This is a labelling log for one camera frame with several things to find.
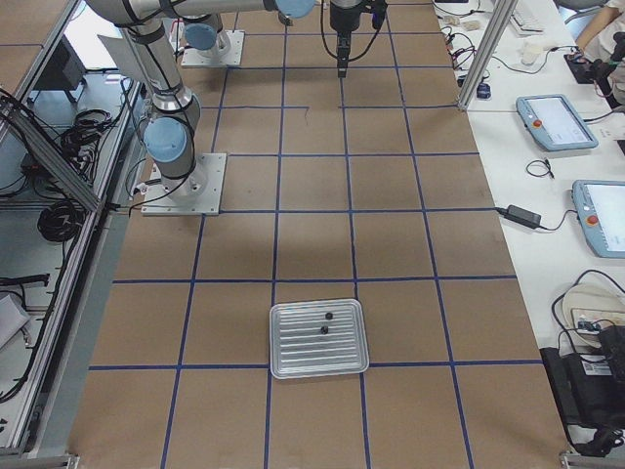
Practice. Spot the ribbed metal tray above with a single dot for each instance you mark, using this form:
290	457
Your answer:
299	350

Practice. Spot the white cup on desk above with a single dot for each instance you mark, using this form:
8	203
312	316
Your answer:
530	52

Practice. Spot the upper blue teach pendant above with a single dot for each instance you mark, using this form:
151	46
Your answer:
554	124

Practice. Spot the blue teach pendant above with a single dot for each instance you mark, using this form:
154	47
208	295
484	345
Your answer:
554	124
600	210

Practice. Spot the black power adapter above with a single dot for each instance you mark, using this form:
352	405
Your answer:
523	217

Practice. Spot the lower blue teach pendant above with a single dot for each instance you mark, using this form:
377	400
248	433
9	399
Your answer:
600	210

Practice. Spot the beige round device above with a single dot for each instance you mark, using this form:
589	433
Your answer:
587	309

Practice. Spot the black box on desk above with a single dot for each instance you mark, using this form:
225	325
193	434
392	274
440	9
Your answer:
589	389

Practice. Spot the aluminium frame post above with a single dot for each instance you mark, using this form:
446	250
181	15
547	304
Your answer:
500	17

